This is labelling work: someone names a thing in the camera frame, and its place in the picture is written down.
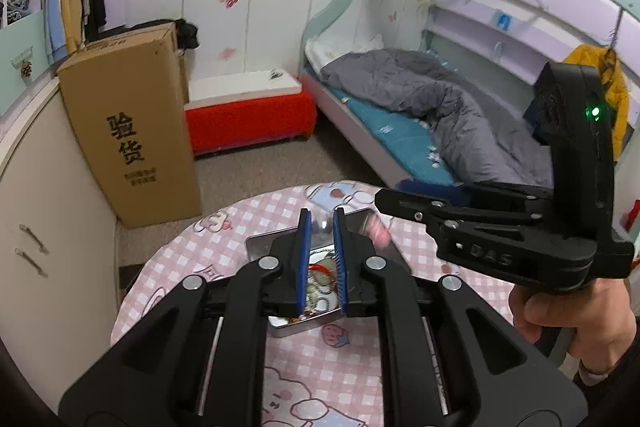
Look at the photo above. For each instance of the black clothes behind box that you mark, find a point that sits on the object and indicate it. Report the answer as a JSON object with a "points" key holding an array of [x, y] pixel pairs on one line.
{"points": [[187, 35]]}

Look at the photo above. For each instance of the red storage bench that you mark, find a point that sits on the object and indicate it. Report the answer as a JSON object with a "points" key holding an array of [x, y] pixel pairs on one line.
{"points": [[239, 110]]}

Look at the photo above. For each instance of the yellow jacket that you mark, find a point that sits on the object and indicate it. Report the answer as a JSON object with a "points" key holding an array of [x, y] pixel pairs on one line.
{"points": [[607, 63]]}

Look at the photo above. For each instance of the brown cardboard box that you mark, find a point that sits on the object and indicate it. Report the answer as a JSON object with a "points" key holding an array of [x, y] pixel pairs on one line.
{"points": [[125, 102]]}

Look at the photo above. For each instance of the mint green drawer unit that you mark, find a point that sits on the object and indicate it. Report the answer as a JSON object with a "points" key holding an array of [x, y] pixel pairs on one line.
{"points": [[24, 62]]}

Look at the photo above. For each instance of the pink checkered tablecloth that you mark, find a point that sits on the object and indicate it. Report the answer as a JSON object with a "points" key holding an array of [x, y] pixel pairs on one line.
{"points": [[321, 369]]}

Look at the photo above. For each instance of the person's right hand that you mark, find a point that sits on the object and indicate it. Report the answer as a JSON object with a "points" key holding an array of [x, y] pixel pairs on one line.
{"points": [[600, 314]]}

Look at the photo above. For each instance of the grey metal jewelry tin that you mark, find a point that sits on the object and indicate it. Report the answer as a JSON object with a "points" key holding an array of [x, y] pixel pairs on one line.
{"points": [[379, 283]]}

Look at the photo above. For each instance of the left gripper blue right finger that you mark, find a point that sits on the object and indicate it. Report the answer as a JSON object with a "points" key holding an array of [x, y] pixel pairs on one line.
{"points": [[339, 258]]}

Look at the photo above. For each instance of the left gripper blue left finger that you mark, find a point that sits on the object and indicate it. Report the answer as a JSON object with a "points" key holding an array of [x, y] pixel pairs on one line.
{"points": [[302, 253]]}

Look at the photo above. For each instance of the teal bed sheet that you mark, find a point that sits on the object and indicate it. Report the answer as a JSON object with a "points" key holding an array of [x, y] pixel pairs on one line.
{"points": [[407, 139]]}

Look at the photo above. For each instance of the grey duvet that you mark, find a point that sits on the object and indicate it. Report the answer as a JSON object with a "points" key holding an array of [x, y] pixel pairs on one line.
{"points": [[476, 135]]}

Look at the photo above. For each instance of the cream cabinet with handles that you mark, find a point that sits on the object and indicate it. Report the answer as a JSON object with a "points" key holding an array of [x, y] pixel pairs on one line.
{"points": [[58, 284]]}

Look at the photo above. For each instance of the jewelry pile in tin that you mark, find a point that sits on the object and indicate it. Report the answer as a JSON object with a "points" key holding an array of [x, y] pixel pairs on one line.
{"points": [[321, 298]]}

